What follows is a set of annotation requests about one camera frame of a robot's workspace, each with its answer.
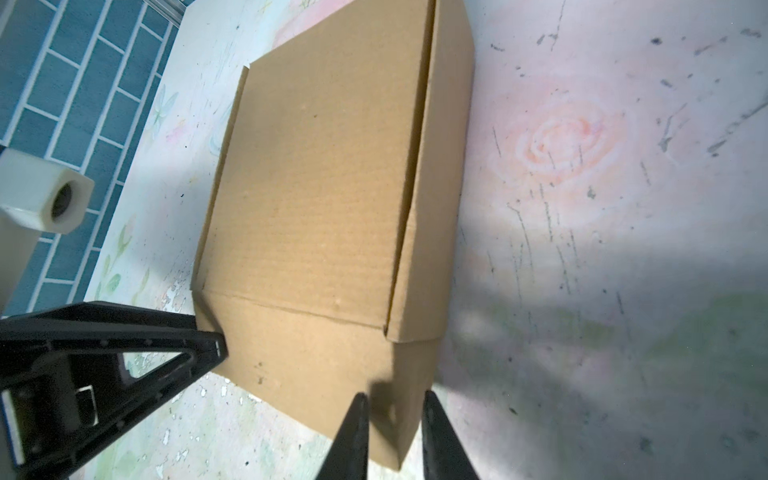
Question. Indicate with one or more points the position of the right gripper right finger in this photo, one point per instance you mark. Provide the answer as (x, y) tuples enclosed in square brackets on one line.
[(444, 457)]

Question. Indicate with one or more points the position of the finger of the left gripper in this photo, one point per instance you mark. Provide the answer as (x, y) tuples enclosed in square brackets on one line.
[(76, 378)]

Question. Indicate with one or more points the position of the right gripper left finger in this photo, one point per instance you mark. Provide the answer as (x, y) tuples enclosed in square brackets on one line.
[(348, 456)]

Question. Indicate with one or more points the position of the brown cardboard box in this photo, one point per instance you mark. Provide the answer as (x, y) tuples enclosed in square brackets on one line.
[(326, 257)]

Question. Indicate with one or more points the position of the left corner aluminium post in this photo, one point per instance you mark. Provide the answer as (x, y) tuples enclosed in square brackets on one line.
[(171, 10)]

